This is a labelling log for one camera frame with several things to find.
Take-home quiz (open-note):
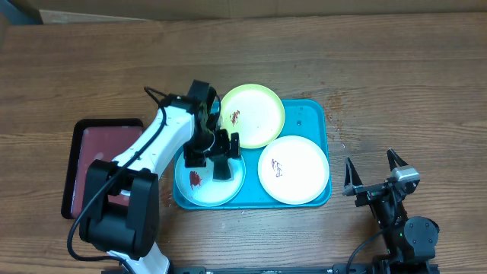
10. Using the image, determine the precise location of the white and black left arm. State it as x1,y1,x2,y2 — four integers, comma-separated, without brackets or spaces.
67,80,240,273

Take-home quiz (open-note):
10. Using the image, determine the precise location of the green scrubbing sponge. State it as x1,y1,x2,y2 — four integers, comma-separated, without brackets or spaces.
212,157,232,180

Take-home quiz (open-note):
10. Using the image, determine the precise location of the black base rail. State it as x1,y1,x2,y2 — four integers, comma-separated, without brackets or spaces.
100,264,441,274

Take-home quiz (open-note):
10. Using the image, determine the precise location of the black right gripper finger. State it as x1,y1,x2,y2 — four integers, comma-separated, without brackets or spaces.
342,158,363,196
387,148,407,170

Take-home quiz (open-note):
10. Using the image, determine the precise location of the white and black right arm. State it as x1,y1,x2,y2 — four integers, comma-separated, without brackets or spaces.
342,148,440,273

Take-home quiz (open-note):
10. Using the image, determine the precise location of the cardboard back wall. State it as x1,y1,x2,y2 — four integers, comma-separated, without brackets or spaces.
1,0,486,24

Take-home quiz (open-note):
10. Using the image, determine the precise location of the white plate with pink rim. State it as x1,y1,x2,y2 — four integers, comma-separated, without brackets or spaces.
257,135,330,206

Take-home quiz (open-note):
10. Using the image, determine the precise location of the blue plastic tray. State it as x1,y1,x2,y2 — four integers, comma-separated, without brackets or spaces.
173,99,333,210

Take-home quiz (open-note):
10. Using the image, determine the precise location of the yellow-green rimmed plate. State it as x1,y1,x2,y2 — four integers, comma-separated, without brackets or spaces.
220,84,285,148

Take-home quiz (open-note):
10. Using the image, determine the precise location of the black tray with pink liquid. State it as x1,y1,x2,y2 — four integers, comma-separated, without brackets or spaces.
61,118,144,219

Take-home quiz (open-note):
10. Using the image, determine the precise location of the light blue plate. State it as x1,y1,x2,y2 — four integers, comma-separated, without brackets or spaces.
173,148,246,209

